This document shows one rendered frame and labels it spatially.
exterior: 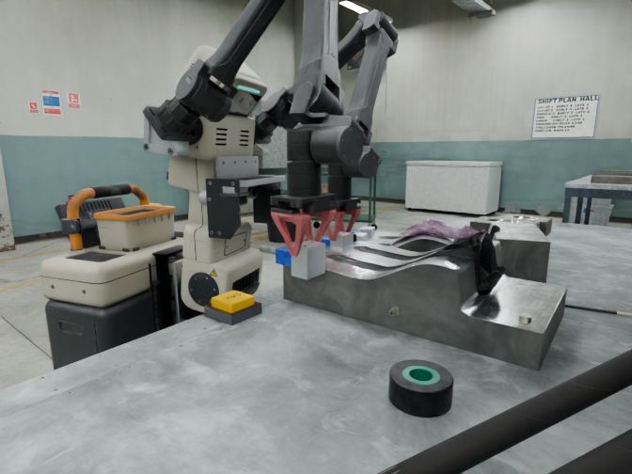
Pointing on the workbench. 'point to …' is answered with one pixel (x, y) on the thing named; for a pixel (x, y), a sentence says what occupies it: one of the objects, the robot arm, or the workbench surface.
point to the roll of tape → (420, 387)
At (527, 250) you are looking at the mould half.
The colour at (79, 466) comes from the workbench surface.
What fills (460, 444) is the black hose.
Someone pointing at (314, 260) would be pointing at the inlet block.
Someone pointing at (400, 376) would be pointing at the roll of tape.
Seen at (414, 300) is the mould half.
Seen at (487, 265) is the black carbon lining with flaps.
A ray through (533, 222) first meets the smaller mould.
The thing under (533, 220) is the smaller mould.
